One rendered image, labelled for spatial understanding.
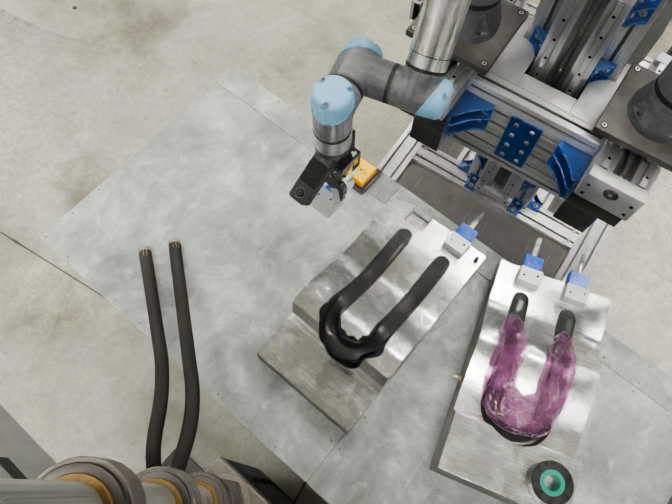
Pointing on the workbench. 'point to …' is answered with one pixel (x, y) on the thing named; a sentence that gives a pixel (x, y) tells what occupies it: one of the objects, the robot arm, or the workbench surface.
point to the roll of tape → (562, 492)
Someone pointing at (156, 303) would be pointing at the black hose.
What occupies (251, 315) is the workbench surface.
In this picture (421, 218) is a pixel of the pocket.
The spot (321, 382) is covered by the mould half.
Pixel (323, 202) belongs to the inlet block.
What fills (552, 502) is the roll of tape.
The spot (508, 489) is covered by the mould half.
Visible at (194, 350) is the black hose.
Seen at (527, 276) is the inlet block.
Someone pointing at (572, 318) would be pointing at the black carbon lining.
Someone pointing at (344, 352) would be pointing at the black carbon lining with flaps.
